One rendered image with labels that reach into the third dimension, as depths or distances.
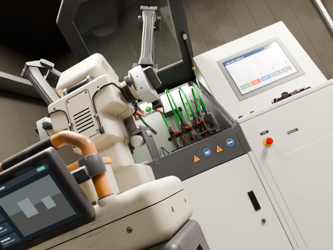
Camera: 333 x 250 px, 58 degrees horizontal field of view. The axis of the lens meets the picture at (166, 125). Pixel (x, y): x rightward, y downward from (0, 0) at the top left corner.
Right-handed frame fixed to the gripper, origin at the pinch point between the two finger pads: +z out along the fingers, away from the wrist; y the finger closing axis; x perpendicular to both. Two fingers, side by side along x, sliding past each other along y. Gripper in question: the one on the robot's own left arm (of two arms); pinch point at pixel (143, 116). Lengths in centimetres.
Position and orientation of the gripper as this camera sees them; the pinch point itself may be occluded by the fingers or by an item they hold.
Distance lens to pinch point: 181.9
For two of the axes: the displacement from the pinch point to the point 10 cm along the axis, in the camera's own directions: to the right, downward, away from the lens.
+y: -5.6, 6.1, 5.6
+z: 8.3, 4.4, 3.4
